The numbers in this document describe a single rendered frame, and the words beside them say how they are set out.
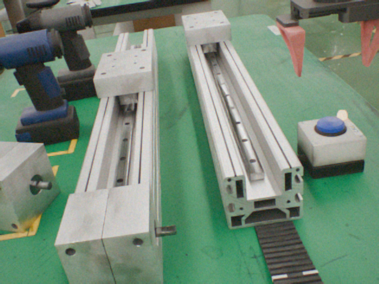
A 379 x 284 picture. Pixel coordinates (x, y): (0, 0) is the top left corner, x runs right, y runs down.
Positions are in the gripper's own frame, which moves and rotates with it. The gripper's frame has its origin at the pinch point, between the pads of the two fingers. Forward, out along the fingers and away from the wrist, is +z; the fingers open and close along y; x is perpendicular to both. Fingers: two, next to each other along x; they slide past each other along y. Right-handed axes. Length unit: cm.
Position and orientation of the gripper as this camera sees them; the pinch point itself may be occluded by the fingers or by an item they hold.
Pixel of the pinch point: (332, 64)
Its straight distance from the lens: 62.2
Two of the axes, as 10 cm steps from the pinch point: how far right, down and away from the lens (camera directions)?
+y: -9.9, 1.5, 0.0
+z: 1.3, 8.6, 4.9
